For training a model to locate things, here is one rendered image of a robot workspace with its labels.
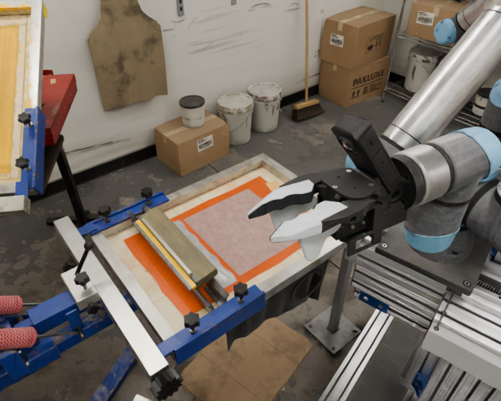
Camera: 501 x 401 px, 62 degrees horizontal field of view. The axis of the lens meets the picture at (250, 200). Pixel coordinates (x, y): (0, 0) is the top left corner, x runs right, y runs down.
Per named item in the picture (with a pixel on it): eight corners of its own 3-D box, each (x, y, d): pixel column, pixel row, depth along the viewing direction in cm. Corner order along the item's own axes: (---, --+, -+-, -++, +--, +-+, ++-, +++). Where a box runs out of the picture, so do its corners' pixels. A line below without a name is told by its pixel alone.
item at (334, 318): (332, 305, 239) (359, 167, 179) (362, 332, 226) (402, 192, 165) (304, 326, 229) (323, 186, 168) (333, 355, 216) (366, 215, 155)
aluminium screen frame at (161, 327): (262, 160, 184) (262, 153, 182) (368, 232, 149) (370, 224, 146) (88, 238, 146) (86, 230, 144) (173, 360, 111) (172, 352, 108)
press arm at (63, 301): (92, 290, 124) (88, 278, 121) (100, 303, 120) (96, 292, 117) (32, 321, 116) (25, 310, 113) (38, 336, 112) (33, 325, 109)
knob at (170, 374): (172, 369, 106) (169, 353, 101) (184, 387, 103) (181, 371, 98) (146, 387, 103) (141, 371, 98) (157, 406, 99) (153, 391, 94)
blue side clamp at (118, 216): (165, 204, 162) (162, 190, 158) (171, 211, 159) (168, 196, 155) (89, 239, 148) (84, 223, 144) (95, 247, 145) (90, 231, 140)
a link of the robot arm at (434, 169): (455, 157, 51) (405, 134, 57) (428, 167, 50) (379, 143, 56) (444, 208, 55) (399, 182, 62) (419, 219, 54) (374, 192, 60)
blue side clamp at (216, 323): (254, 296, 129) (254, 282, 124) (265, 307, 126) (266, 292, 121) (168, 352, 114) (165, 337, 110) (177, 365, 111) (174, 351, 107)
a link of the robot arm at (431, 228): (410, 206, 75) (426, 154, 67) (462, 247, 67) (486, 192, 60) (376, 221, 72) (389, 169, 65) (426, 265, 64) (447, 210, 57)
